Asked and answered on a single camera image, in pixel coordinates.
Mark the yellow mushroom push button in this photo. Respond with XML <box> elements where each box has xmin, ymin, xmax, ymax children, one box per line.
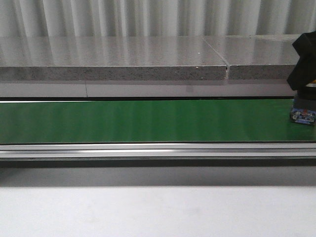
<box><xmin>289</xmin><ymin>80</ymin><xmax>316</xmax><ymax>126</ymax></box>

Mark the white pleated curtain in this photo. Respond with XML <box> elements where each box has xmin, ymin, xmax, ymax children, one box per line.
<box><xmin>0</xmin><ymin>0</ymin><xmax>316</xmax><ymax>37</ymax></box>

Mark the grey stone slab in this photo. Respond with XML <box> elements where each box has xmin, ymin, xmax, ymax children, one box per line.
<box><xmin>0</xmin><ymin>37</ymin><xmax>226</xmax><ymax>81</ymax></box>
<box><xmin>203</xmin><ymin>35</ymin><xmax>299</xmax><ymax>81</ymax></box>

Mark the grey stone slab left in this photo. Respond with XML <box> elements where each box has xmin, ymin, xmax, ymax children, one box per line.
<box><xmin>0</xmin><ymin>37</ymin><xmax>226</xmax><ymax>81</ymax></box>

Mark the green conveyor belt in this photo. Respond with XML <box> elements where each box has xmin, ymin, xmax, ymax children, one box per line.
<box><xmin>0</xmin><ymin>99</ymin><xmax>316</xmax><ymax>144</ymax></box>

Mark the grey stone slab right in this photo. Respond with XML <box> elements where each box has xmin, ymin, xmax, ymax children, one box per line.
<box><xmin>203</xmin><ymin>35</ymin><xmax>299</xmax><ymax>81</ymax></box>

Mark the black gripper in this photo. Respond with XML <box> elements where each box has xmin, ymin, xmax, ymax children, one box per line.
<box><xmin>287</xmin><ymin>31</ymin><xmax>316</xmax><ymax>90</ymax></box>

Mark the aluminium conveyor side rail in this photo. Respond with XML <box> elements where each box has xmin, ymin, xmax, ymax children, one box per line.
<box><xmin>0</xmin><ymin>142</ymin><xmax>316</xmax><ymax>161</ymax></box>

